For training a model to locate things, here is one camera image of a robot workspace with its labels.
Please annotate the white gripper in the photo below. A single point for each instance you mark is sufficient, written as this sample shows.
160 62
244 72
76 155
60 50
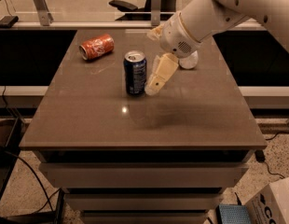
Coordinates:
174 37

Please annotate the blue pepsi can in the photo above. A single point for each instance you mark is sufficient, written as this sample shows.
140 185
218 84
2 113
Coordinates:
135 72

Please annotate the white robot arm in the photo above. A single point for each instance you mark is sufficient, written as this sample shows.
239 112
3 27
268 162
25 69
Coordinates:
204 18

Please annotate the orange soda can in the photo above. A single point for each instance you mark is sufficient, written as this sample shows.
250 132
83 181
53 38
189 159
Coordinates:
96 47

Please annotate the clear plastic water bottle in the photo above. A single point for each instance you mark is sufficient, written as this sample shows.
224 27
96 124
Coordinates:
189 62

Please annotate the grey drawer cabinet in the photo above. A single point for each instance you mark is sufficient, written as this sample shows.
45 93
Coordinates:
163 159

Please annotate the black device on ledge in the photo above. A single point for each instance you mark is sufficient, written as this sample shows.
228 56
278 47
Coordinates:
8 21

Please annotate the dark bin at left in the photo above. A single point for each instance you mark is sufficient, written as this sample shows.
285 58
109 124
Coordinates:
10 136

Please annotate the blue perforated box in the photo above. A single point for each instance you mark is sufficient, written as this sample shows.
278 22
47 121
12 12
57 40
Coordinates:
232 214

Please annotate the white cardboard box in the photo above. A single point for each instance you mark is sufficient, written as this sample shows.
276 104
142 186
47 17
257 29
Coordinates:
270 205

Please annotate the metal railing post middle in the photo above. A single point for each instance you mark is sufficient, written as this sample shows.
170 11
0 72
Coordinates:
155 12

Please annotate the metal railing post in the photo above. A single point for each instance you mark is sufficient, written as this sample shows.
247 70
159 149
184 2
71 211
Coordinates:
155 12
44 15

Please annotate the metal railing post left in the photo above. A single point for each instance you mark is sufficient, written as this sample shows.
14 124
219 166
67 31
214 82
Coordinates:
44 15

